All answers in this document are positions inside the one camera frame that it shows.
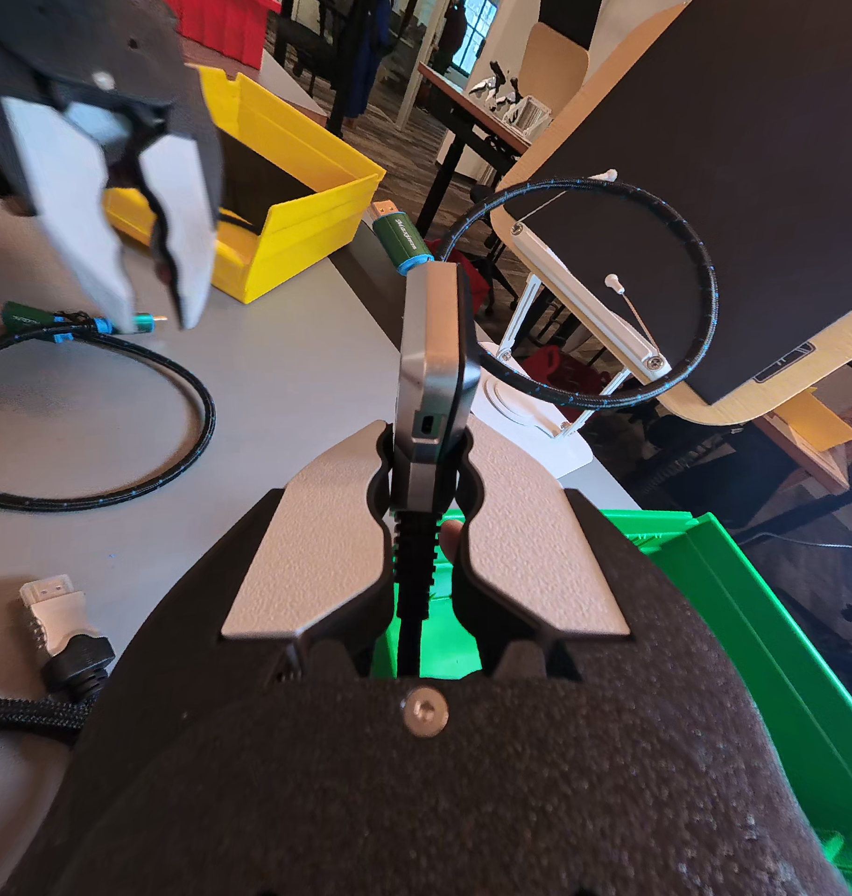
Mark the green plastic bin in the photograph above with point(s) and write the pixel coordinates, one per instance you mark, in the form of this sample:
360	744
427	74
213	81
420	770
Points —
762	658

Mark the black bin divider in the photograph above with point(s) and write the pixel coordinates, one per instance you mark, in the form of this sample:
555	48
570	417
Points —
265	175

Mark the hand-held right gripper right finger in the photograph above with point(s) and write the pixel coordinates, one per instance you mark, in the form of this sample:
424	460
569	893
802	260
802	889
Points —
538	553

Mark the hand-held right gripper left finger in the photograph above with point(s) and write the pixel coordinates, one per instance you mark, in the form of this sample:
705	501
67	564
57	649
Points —
314	553

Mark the white tipped pin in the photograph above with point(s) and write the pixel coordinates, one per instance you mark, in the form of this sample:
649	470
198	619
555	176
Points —
616	282
608	177

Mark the red ribbed plastic bin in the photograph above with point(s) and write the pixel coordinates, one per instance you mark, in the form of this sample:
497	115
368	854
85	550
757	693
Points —
223	28

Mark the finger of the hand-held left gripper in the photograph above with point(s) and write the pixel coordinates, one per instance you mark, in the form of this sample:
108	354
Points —
188	224
69	210

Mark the black HDMI switch box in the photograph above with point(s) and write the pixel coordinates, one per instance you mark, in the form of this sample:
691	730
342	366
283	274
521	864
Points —
429	350

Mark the red chair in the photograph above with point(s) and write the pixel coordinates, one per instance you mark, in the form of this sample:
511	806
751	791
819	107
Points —
559	375

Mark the wooden office desk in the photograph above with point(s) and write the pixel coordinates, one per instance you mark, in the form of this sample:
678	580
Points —
468	119

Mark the black panel with wooden rim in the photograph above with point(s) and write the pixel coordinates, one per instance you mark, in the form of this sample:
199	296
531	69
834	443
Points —
706	168
555	56

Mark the yellow plastic bin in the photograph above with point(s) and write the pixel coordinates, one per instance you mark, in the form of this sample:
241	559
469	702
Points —
300	210

